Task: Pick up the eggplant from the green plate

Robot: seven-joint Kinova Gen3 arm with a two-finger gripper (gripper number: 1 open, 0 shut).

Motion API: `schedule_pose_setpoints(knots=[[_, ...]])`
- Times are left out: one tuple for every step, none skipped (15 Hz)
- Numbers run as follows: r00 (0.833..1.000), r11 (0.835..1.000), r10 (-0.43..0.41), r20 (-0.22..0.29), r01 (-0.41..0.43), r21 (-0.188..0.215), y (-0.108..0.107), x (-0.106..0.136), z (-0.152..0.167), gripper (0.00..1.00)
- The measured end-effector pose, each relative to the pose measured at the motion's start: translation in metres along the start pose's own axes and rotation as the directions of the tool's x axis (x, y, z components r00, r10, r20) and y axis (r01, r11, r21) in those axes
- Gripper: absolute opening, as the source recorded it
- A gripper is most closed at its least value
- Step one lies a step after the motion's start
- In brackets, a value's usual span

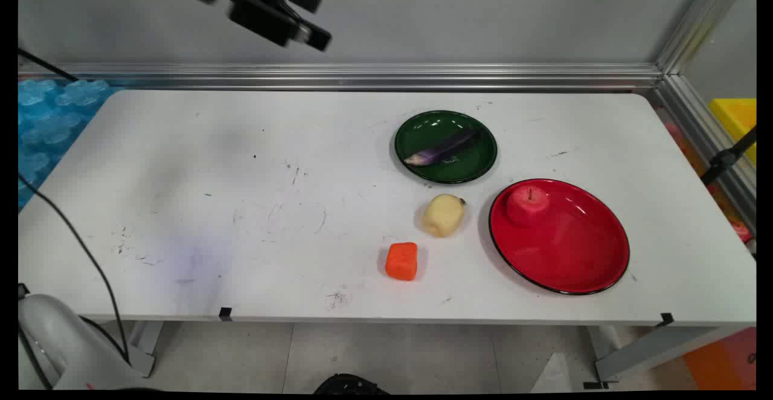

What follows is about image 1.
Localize black clamp stand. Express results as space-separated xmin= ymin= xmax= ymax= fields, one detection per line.
xmin=701 ymin=127 xmax=757 ymax=185

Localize red toy apple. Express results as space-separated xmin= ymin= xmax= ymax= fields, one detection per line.
xmin=506 ymin=185 xmax=551 ymax=227

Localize purple toy eggplant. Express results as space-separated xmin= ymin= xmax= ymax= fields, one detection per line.
xmin=403 ymin=128 xmax=482 ymax=166

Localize orange box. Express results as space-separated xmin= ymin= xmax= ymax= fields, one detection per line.
xmin=682 ymin=327 xmax=757 ymax=390

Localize dark green round plate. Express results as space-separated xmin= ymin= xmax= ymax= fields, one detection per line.
xmin=394 ymin=110 xmax=498 ymax=184

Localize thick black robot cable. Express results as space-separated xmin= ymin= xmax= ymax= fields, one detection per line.
xmin=18 ymin=172 xmax=132 ymax=366

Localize orange toy carrot chunk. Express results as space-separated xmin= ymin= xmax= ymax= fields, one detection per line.
xmin=385 ymin=242 xmax=419 ymax=282

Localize upright aluminium frame post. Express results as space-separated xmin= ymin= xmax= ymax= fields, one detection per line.
xmin=655 ymin=0 xmax=755 ymax=76

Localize black cable behind table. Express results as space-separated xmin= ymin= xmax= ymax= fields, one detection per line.
xmin=18 ymin=48 xmax=79 ymax=82

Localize black round floor object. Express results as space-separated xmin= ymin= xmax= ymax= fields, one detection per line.
xmin=313 ymin=373 xmax=390 ymax=395

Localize blue bubble foam sheet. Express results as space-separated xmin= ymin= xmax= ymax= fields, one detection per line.
xmin=18 ymin=79 xmax=121 ymax=210

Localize grey table leg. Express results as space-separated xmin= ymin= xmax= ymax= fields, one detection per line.
xmin=583 ymin=325 xmax=746 ymax=389
xmin=126 ymin=321 xmax=165 ymax=378

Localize pale yellow toy potato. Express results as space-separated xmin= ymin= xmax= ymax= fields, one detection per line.
xmin=422 ymin=193 xmax=467 ymax=238

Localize side aluminium frame rail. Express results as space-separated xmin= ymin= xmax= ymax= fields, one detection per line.
xmin=647 ymin=74 xmax=757 ymax=234

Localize horizontal aluminium frame rail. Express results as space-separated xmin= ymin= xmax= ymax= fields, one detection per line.
xmin=18 ymin=63 xmax=665 ymax=92

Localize red round plate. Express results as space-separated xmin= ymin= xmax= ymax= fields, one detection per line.
xmin=488 ymin=178 xmax=630 ymax=295

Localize yellow plastic bin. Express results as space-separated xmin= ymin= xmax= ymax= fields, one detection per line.
xmin=708 ymin=98 xmax=757 ymax=165

